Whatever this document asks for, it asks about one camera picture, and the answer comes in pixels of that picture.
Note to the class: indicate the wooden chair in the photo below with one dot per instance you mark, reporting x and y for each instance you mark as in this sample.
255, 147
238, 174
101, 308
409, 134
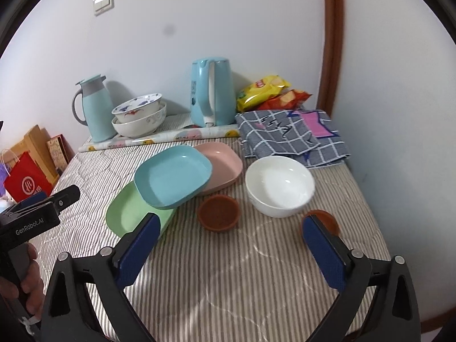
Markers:
35, 143

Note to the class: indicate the white ceramic bowl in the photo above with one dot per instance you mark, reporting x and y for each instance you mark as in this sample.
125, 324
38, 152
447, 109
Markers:
278, 186

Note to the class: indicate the yellow chips bag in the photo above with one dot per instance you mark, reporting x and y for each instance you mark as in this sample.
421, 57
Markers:
260, 91

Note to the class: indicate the green square plate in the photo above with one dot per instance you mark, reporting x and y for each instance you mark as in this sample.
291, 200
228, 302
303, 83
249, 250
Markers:
127, 210

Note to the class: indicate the brown wooden door frame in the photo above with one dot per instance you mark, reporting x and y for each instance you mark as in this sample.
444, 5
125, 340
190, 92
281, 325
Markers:
332, 54

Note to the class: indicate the red paper bag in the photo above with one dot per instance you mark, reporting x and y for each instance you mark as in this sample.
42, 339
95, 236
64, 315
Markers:
26, 179

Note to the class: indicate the light blue electric kettle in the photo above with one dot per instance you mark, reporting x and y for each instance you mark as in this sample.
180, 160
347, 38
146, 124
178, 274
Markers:
213, 98

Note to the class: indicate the orange chips bag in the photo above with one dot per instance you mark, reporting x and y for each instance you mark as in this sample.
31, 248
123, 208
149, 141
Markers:
289, 100

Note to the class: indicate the white bowl grey pattern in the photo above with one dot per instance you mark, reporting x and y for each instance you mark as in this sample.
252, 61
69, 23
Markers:
143, 126

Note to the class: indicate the white wall switch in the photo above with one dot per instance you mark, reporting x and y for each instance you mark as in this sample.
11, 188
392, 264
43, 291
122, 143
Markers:
101, 6

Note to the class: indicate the brown small bowl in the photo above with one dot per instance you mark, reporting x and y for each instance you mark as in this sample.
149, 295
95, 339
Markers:
219, 213
327, 219

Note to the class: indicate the striped quilted table cover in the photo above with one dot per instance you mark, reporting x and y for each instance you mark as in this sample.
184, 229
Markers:
256, 282

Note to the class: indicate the patterned brown box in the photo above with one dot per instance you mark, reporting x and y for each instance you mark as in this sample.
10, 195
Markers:
58, 153

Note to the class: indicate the grey checkered cloth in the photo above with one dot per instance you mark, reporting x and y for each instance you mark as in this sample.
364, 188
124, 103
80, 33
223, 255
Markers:
307, 136

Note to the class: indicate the person's left hand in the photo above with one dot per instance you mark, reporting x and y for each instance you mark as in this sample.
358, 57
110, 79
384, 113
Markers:
32, 285

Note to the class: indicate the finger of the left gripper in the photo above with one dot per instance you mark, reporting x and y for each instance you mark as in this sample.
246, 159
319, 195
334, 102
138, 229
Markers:
33, 199
64, 198

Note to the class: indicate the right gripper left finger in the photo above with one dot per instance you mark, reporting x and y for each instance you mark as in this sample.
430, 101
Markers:
68, 313

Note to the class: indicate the blue square plate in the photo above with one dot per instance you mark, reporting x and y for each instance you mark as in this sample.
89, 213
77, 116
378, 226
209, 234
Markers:
173, 176

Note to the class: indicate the fruit patterned mat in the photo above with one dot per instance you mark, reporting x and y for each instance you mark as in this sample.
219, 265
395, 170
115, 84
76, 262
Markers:
174, 128

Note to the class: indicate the light blue thermos jug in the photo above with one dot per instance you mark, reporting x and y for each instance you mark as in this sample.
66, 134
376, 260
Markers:
97, 107

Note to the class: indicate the pink square plate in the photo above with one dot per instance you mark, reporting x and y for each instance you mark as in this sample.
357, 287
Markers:
227, 166

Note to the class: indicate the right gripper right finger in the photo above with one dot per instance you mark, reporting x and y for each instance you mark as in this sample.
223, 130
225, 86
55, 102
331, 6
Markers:
393, 314

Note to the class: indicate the white bowl blue pattern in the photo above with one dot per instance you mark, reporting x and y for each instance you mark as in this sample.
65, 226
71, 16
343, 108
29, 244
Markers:
137, 108

